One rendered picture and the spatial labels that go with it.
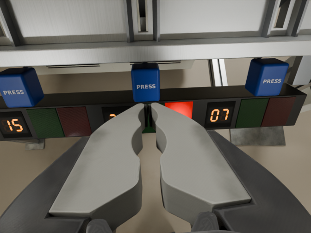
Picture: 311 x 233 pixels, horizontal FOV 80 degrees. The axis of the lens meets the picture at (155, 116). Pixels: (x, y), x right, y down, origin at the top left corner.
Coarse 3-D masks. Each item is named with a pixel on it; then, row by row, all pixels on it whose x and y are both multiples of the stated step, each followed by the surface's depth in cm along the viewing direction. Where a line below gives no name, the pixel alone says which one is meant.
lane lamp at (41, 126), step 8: (32, 112) 19; (40, 112) 19; (48, 112) 19; (56, 112) 19; (32, 120) 19; (40, 120) 19; (48, 120) 19; (56, 120) 20; (40, 128) 20; (48, 128) 20; (56, 128) 20; (40, 136) 20; (48, 136) 20; (56, 136) 21; (64, 136) 21
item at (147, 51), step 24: (0, 48) 14; (24, 48) 13; (48, 48) 13; (72, 48) 13; (96, 48) 13; (120, 48) 13; (144, 48) 13; (168, 48) 14; (192, 48) 14; (216, 48) 14; (240, 48) 14; (264, 48) 14; (288, 48) 14
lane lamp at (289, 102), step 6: (270, 102) 20; (276, 102) 20; (282, 102) 20; (288, 102) 20; (270, 108) 20; (276, 108) 20; (282, 108) 20; (288, 108) 20; (264, 114) 21; (270, 114) 21; (276, 114) 21; (282, 114) 21; (288, 114) 21; (264, 120) 21; (270, 120) 21; (276, 120) 21; (282, 120) 21
